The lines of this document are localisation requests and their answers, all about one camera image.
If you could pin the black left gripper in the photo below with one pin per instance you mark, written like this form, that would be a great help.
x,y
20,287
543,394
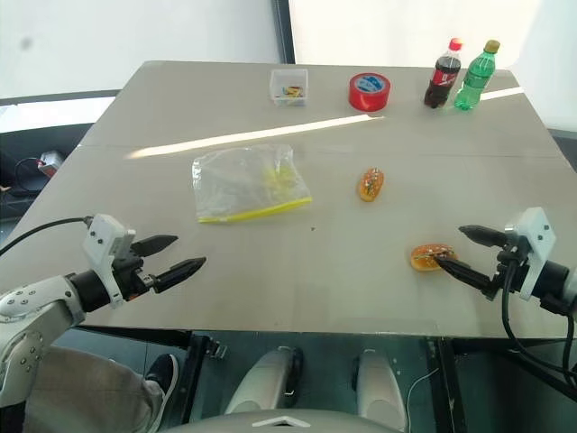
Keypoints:
x,y
134,275

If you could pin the silver robot torso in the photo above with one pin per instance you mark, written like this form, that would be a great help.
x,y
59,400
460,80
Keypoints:
x,y
279,421

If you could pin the red white device on floor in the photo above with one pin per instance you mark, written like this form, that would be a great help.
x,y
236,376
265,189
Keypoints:
x,y
50,161

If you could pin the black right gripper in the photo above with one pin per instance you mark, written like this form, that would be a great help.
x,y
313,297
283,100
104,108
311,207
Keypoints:
x,y
507,266

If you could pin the green bottle yellow cap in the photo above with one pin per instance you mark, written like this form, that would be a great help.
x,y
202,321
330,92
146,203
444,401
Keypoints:
x,y
474,79

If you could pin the clear plastic box with bits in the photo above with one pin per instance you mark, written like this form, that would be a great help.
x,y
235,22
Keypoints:
x,y
289,88

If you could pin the silver robot right leg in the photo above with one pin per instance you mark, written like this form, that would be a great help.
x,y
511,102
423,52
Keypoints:
x,y
378,388

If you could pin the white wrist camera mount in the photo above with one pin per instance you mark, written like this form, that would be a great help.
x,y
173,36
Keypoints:
x,y
532,252
104,245

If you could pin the dark sneaker white sole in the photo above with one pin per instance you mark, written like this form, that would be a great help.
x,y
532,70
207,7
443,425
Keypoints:
x,y
163,374

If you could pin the toy hamburger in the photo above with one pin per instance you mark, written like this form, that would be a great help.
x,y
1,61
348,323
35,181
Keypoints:
x,y
426,259

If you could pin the silver robot leg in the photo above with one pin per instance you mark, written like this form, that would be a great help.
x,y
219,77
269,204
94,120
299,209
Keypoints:
x,y
263,379
378,388

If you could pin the person leg beige trousers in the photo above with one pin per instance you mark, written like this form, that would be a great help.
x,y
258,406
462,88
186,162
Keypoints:
x,y
90,392

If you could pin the silver robot left leg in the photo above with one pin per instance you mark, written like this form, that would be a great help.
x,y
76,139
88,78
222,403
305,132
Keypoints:
x,y
263,379

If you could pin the red tape roll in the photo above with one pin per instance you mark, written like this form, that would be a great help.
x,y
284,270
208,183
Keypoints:
x,y
369,92

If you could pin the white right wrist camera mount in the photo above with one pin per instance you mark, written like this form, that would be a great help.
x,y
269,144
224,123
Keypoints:
x,y
532,252

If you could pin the clear zip bag yellow seal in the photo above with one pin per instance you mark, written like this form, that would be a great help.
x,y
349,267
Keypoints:
x,y
245,185

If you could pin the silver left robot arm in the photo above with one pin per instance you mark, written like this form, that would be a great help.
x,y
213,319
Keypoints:
x,y
27,311

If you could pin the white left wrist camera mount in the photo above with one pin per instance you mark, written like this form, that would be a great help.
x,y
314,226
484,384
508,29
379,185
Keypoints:
x,y
104,245

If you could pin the cola bottle red cap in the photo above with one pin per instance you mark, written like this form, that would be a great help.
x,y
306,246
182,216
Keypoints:
x,y
443,76

